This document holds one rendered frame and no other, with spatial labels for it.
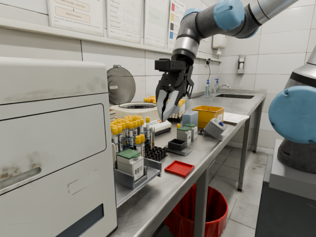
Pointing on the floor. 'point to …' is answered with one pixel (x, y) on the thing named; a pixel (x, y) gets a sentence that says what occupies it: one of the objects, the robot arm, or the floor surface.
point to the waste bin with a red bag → (211, 194)
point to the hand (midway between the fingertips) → (162, 115)
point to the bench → (200, 207)
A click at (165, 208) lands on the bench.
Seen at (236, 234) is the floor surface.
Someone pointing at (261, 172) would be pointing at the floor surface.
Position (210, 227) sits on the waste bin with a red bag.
